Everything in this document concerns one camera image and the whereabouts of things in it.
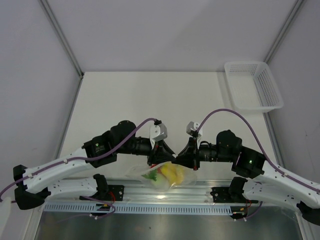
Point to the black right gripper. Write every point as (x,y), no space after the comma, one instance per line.
(187,156)

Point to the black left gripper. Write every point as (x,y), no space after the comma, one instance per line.
(160,153)

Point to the yellow banana bunch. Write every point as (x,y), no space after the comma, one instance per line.
(174,173)

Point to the clear zip top bag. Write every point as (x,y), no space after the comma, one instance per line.
(136,172)

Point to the white radish with leaves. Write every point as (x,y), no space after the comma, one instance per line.
(157,180)

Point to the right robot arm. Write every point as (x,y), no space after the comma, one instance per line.
(256,179)

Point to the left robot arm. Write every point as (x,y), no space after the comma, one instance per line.
(52,180)

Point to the white perforated plastic basket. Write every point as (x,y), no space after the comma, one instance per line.
(252,87)

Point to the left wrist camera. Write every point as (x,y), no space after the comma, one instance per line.
(157,132)

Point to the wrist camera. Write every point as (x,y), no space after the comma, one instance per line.
(194,130)
(157,132)

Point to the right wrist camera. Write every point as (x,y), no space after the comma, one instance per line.
(194,130)

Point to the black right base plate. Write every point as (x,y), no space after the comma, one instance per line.
(230,195)

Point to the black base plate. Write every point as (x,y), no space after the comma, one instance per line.
(115,193)
(230,195)

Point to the aluminium frame rail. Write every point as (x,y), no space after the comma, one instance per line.
(199,193)

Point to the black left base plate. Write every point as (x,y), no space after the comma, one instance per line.
(115,193)

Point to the white slotted cable duct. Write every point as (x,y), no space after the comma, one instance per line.
(130,208)

